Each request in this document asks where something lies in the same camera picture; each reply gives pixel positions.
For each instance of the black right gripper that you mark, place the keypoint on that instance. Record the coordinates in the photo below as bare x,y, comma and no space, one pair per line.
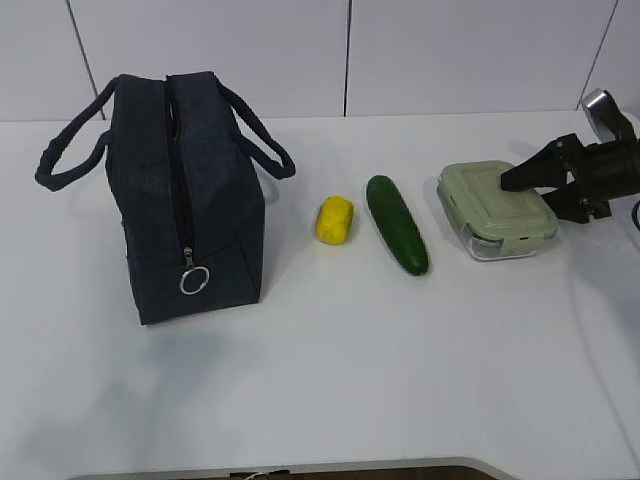
600,173

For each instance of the glass container with green lid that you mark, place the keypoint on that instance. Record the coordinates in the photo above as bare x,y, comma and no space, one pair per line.
494,224

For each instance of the green cucumber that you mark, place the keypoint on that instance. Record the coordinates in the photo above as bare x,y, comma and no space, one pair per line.
396,225

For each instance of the yellow lemon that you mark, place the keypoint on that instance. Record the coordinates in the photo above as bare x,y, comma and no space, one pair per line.
334,220

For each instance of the dark blue lunch bag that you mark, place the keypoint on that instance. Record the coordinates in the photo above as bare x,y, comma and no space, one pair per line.
182,157

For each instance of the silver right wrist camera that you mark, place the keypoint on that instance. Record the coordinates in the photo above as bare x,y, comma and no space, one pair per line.
605,118

